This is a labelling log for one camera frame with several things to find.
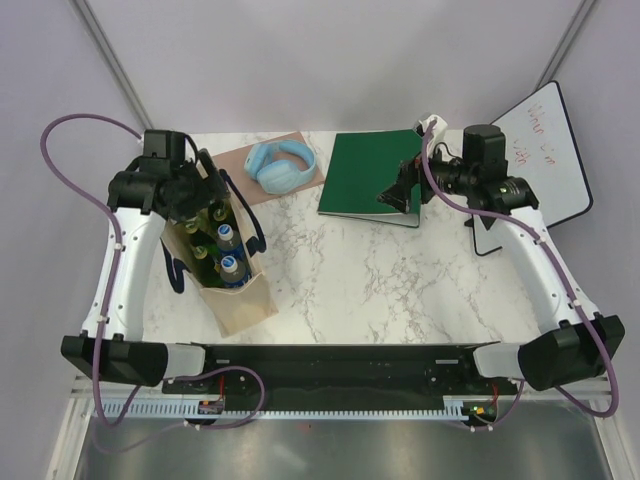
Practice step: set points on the light blue headphones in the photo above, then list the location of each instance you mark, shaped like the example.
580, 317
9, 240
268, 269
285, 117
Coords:
279, 177

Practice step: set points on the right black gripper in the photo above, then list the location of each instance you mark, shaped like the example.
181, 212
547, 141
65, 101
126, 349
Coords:
399, 194

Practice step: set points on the green glass bottle in bag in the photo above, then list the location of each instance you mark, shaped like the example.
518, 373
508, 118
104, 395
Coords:
206, 271

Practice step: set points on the small whiteboard with writing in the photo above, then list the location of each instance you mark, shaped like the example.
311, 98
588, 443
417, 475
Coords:
541, 149

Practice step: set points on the blue cap water bottle front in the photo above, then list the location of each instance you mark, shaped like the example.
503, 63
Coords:
233, 273

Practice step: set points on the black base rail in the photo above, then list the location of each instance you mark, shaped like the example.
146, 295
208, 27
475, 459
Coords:
341, 377

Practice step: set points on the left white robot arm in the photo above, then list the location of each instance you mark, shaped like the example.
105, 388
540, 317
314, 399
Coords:
160, 187

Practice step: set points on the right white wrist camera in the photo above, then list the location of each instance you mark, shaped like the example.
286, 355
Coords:
431, 129

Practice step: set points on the white cable duct strip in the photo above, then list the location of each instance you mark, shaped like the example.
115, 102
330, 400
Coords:
206, 410

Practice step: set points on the blue cap water bottle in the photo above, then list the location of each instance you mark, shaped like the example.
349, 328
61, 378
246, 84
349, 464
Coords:
233, 273
229, 242

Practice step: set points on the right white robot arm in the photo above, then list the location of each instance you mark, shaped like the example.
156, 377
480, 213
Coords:
576, 342

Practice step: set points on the green glass bottle yellow cap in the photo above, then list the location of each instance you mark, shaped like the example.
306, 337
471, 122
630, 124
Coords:
221, 213

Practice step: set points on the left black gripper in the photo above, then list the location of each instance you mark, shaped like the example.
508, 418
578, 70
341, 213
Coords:
210, 189

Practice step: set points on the beige canvas tote bag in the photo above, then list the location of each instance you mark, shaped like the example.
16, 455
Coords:
235, 309

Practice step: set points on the green binder folder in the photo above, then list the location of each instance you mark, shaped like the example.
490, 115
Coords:
362, 166

